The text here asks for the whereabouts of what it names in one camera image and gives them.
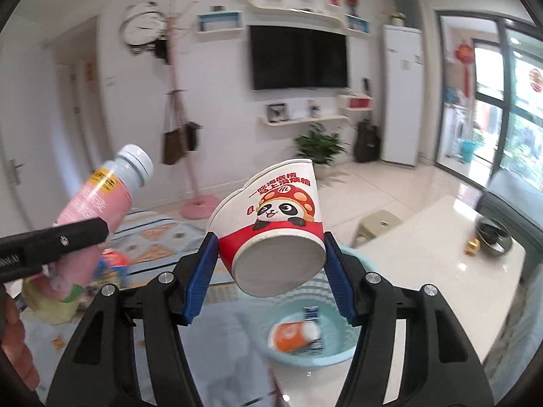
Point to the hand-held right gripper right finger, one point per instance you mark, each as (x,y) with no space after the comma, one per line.
(341,288)

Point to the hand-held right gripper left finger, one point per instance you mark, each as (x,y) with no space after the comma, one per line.
(199,280)

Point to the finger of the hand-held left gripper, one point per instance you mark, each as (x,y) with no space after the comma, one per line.
(72,239)

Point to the pink drink bottle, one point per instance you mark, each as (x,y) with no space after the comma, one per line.
(102,195)

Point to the light blue plastic basket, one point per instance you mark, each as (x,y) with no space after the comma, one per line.
(335,347)

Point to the red and white paper cup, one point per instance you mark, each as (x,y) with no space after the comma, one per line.
(271,237)

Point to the person's left hand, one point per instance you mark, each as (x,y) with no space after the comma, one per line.
(12,339)

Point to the blue and white packet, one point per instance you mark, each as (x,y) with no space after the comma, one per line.
(312,313)

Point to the blue and red carton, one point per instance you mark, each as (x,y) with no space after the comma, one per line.
(112,268)

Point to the patterned blanket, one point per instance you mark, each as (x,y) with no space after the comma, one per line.
(161,237)

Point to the yellow-green packet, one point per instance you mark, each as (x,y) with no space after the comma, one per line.
(46,307)

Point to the orange paper cup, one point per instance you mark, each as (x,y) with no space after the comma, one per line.
(290,335)

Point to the pink coat rack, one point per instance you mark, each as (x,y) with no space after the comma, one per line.
(199,210)

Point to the small orange paper scrap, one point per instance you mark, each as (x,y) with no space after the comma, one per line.
(58,342)

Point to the white door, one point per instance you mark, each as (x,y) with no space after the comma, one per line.
(17,135)

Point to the brown tote bag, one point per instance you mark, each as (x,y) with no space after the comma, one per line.
(173,148)

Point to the small red yellow toy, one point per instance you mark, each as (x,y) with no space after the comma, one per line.
(472,246)

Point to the small black bag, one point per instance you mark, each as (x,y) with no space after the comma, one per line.
(193,136)

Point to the green potted plant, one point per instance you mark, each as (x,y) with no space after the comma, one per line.
(318,146)

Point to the black guitar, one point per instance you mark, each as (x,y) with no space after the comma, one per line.
(367,144)

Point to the dark metal bowl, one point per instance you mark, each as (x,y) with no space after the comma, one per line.
(492,237)

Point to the pencil cup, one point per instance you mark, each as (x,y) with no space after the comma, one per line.
(314,111)

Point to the red and white shelf box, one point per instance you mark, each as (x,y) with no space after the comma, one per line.
(356,102)

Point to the blue bucket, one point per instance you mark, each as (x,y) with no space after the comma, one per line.
(468,150)

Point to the grey sofa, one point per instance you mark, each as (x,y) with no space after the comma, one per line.
(517,203)

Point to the white washing machine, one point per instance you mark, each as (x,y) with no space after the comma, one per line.
(458,131)

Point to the black hat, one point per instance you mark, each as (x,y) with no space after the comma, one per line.
(161,51)

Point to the dark framed sliding glass door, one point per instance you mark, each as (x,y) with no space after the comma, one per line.
(505,93)

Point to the wide blue-lined shelf box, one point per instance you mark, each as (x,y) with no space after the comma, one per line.
(219,22)

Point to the small blue-lined shelf box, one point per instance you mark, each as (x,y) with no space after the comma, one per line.
(356,24)

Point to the red knot ornament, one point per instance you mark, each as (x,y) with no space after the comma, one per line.
(463,53)

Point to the potted flowers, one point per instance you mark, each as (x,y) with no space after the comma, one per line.
(397,18)

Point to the round red window sticker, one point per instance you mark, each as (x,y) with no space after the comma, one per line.
(536,79)

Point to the round red fan ornament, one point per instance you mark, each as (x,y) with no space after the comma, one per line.
(351,1)

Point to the grey curtain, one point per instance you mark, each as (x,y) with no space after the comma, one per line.
(409,4)

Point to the low white wall shelf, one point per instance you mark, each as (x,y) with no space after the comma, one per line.
(297,120)

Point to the black picture frame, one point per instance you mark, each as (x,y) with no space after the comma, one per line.
(278,111)

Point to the panda wall clock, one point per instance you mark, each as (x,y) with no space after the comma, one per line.
(143,25)

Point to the black wall television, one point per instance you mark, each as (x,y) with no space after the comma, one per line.
(297,57)

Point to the curved white wall shelf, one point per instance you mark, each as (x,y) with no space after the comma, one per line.
(292,12)

